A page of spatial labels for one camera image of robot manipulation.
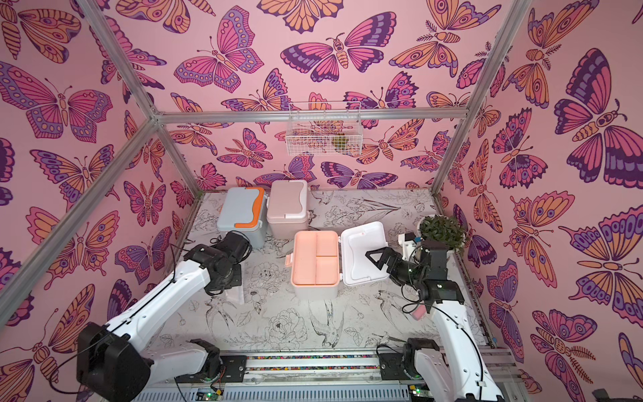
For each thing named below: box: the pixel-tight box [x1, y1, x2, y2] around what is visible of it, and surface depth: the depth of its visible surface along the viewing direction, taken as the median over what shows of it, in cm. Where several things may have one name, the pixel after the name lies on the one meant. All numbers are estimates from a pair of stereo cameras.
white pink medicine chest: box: [285, 221, 390, 300], surface depth 87 cm
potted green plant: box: [416, 213, 467, 258], surface depth 86 cm
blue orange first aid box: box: [216, 186, 268, 250], surface depth 97 cm
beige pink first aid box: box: [266, 180, 309, 240], surface depth 99 cm
